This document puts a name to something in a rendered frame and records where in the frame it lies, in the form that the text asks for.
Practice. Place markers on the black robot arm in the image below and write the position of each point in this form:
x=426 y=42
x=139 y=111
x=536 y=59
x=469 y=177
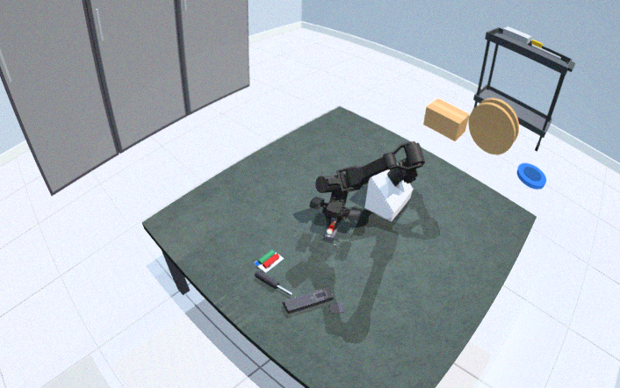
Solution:
x=355 y=177

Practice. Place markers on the black-handled screwdriver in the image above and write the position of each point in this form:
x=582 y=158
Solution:
x=269 y=281

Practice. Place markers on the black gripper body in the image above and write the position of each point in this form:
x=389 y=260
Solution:
x=354 y=213

